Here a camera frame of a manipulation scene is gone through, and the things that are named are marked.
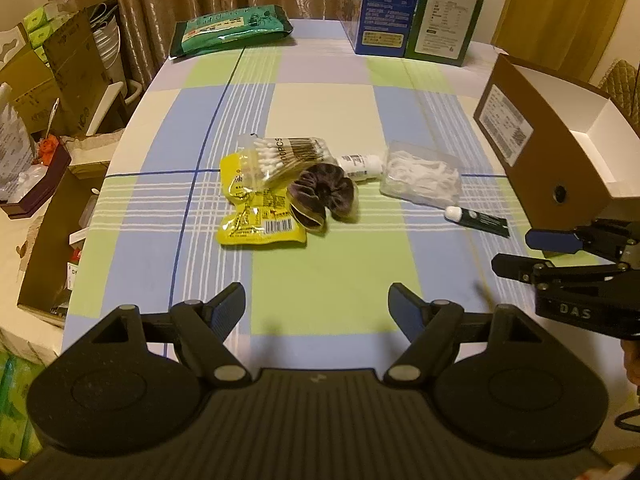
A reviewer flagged green foil packet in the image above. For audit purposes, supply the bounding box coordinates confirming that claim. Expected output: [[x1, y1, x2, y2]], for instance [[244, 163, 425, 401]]
[[168, 5, 293, 61]]

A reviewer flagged yellow curtain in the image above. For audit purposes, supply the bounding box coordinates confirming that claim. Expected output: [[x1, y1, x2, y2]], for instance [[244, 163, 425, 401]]
[[491, 0, 636, 67]]

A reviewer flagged open shallow cardboard box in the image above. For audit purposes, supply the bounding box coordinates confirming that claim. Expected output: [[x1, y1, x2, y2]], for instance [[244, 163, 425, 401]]
[[17, 162, 113, 328]]

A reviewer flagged small white bottle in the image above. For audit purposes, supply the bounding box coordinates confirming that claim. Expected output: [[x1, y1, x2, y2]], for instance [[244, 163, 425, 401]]
[[336, 154, 387, 181]]

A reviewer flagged dark wooden tray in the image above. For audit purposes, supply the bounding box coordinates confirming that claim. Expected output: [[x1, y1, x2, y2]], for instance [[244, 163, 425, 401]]
[[0, 145, 72, 218]]

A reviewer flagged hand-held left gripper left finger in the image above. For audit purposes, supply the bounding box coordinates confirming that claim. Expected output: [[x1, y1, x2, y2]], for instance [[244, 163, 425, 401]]
[[90, 282, 253, 388]]

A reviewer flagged stack of green tissue packets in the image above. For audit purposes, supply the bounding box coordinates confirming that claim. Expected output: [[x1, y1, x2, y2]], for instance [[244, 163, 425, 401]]
[[22, 2, 69, 49]]

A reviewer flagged black toothpaste tube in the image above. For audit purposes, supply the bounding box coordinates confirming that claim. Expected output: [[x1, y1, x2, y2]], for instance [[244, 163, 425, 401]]
[[444, 206, 510, 236]]

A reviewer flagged person's right hand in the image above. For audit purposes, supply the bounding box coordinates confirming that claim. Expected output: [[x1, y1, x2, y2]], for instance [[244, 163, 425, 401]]
[[622, 340, 640, 386]]

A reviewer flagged yellow snack packet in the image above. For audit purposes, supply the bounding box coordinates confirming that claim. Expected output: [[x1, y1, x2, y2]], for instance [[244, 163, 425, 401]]
[[216, 155, 307, 248]]

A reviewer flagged white plastic bag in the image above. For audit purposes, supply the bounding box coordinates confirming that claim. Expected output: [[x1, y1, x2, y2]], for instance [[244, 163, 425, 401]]
[[0, 82, 37, 187]]

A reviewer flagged clear bag of cotton swabs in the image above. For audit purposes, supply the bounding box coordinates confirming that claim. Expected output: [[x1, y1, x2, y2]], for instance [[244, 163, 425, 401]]
[[237, 132, 337, 196]]

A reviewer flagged checkered tablecloth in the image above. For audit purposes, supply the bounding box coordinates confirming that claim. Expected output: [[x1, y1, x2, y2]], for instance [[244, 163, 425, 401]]
[[62, 17, 640, 358]]

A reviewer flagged clear bag of floss picks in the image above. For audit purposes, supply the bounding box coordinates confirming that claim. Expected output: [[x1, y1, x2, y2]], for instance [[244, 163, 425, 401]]
[[379, 141, 462, 207]]

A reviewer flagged green tissue multipack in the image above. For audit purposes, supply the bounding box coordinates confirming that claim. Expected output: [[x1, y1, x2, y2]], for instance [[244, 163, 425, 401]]
[[0, 350, 47, 461]]

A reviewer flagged tall green carton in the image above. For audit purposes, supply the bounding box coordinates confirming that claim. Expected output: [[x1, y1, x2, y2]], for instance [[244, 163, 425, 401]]
[[404, 0, 490, 67]]

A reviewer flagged white chair back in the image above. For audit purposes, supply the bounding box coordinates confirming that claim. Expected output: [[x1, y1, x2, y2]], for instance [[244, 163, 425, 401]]
[[0, 25, 29, 62]]

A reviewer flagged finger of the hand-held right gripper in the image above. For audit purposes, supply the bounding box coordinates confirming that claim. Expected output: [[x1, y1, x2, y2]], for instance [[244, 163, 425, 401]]
[[491, 254, 628, 287], [525, 217, 640, 262]]

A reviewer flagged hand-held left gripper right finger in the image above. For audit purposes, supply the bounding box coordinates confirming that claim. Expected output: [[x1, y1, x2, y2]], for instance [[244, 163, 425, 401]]
[[382, 282, 540, 386]]

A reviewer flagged tall blue carton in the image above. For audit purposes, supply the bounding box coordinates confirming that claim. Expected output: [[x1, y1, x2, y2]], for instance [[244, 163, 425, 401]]
[[340, 0, 426, 56]]

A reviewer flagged purple velvet scrunchie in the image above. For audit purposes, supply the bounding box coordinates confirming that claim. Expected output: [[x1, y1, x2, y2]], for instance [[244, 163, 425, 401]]
[[287, 161, 358, 233]]

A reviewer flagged small orange object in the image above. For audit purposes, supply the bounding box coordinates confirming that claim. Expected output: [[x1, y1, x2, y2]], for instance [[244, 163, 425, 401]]
[[34, 137, 59, 166]]

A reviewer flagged large brown carton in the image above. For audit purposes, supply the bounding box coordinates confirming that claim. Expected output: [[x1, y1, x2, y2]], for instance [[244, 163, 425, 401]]
[[0, 0, 128, 137]]

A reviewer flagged brown cardboard box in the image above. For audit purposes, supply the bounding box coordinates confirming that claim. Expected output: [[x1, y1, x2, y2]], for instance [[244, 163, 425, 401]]
[[472, 52, 640, 259]]

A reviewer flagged chair with quilted cover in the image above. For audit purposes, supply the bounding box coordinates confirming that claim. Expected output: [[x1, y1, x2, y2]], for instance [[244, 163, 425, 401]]
[[597, 59, 640, 136]]

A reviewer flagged stack of white bowls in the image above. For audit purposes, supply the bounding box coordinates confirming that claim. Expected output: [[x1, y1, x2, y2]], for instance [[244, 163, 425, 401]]
[[92, 2, 124, 86]]

